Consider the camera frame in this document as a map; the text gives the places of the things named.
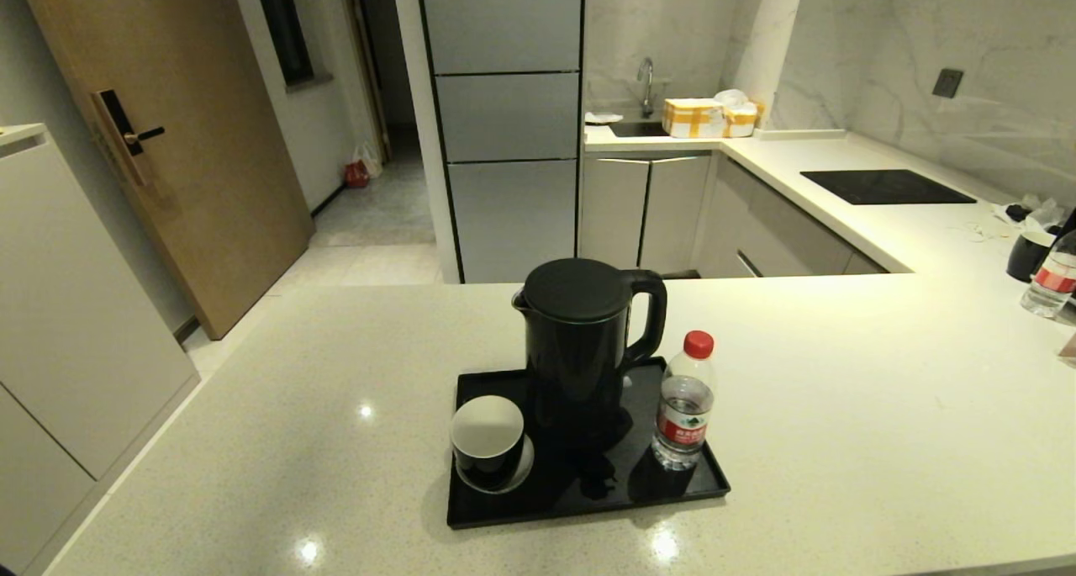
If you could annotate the black electric kettle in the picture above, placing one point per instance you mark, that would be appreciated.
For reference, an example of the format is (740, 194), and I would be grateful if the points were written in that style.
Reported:
(580, 356)

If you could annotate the dark window panel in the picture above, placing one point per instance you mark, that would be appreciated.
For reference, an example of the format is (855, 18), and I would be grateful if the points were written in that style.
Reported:
(282, 29)

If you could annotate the red bag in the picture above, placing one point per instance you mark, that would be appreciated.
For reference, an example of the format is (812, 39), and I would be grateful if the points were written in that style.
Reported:
(356, 175)

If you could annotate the chrome sink faucet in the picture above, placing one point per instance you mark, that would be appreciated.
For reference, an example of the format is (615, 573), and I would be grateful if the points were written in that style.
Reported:
(646, 80)

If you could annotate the black cup white inside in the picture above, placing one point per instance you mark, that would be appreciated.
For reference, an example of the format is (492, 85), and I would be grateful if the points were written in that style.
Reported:
(1027, 256)
(487, 433)

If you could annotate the black induction cooktop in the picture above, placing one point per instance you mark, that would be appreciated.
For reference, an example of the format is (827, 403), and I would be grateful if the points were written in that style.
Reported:
(883, 187)

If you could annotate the large box with yellow tape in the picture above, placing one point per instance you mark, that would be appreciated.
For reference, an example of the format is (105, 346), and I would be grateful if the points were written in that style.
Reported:
(692, 118)

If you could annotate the grey counter drawer unit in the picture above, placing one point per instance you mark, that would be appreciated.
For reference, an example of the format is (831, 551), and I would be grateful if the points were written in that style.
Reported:
(777, 230)

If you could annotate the black rectangular serving tray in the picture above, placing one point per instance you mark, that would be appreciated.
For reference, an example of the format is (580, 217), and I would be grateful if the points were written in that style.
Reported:
(588, 504)

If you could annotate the small box with yellow tape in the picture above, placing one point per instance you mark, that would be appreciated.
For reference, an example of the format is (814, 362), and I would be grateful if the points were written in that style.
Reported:
(741, 122)

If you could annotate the white plastic shopping bag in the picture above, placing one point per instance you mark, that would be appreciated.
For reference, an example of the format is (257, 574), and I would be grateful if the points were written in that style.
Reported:
(371, 158)

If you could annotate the clear water bottle red cap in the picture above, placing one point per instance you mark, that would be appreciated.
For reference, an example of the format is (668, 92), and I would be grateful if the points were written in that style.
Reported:
(1051, 287)
(683, 416)

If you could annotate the black electronic door lock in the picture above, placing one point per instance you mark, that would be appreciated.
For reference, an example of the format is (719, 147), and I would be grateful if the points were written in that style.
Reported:
(118, 125)

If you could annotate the grey lower cabinet door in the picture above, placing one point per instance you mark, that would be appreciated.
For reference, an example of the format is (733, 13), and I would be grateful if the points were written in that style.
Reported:
(675, 211)
(614, 215)

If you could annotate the white round saucer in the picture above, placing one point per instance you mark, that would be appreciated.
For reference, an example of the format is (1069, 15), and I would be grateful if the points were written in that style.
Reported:
(526, 467)

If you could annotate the white cloth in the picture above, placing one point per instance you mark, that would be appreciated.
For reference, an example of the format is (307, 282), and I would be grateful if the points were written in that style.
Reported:
(601, 118)

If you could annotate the brown wooden door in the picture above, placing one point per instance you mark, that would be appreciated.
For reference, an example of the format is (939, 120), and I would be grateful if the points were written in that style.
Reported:
(193, 181)

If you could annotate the white tall cabinet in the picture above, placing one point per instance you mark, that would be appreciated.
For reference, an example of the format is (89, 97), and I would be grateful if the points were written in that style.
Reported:
(67, 324)

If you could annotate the dark wall socket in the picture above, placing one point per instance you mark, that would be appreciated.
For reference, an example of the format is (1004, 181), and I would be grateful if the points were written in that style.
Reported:
(948, 83)

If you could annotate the white crumpled tissue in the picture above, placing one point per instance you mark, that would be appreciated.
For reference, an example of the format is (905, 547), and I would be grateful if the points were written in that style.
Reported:
(1042, 214)

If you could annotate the white crumpled plastic bag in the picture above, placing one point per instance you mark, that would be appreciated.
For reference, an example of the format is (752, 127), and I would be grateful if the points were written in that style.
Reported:
(731, 97)

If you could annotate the dark kitchen sink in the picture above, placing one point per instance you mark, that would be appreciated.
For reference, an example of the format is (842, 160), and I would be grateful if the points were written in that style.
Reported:
(637, 129)

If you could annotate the small black object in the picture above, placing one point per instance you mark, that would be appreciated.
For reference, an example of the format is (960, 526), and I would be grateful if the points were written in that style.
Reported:
(1018, 212)

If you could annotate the grey panelled refrigerator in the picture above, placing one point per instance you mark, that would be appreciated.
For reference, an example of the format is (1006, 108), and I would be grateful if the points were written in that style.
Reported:
(504, 223)

